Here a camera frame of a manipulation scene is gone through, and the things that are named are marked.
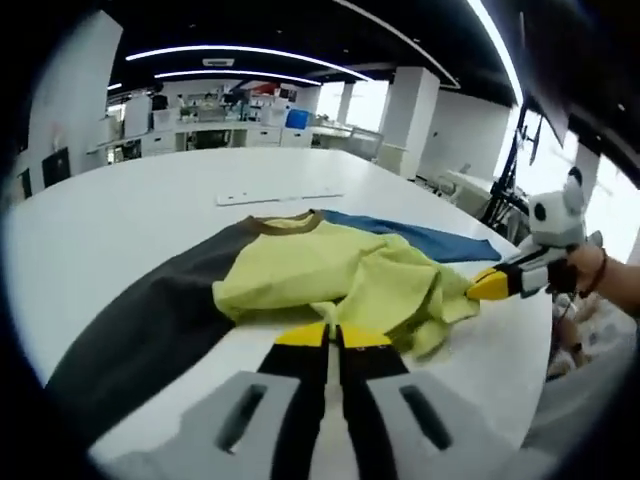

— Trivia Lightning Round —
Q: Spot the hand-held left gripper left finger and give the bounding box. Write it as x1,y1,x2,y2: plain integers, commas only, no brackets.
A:
177,322,331,480

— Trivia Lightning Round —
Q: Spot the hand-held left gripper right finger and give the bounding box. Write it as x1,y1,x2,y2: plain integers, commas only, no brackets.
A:
334,324,521,480

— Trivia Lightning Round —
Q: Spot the yellow black blue garment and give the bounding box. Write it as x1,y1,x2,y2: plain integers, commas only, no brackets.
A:
43,208,504,446

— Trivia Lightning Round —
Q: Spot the person's right hand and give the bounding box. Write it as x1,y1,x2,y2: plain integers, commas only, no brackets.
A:
569,244,606,297

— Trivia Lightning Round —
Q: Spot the black tripod stand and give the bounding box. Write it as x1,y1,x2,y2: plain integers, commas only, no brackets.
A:
479,104,531,231

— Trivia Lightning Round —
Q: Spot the white side desk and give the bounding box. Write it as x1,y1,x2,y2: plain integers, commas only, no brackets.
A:
417,167,501,206

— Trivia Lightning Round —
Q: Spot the person's light grey clothing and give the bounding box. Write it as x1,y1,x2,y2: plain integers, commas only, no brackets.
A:
522,364,640,451

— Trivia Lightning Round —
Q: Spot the white flat table strip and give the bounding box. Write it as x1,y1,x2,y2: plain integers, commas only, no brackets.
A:
215,188,346,207

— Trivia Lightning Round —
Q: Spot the narrow white square pillar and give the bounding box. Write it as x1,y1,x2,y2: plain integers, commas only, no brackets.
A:
377,67,441,179

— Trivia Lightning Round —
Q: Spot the white cabinet counter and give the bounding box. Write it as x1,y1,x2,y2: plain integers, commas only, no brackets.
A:
87,117,386,161

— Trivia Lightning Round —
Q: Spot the blue storage bin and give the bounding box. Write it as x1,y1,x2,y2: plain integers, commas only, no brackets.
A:
285,108,312,132

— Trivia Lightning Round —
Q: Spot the short curved ceiling light strip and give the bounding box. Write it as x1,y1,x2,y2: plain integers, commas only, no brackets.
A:
154,69,321,86

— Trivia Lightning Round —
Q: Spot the large black chair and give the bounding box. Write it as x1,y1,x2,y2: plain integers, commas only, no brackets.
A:
41,147,71,189

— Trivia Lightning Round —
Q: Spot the long curved ceiling light strip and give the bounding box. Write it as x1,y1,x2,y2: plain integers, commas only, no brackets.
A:
124,45,374,81

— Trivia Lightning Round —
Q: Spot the wide white square pillar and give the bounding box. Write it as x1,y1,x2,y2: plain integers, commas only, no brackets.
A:
29,22,124,186

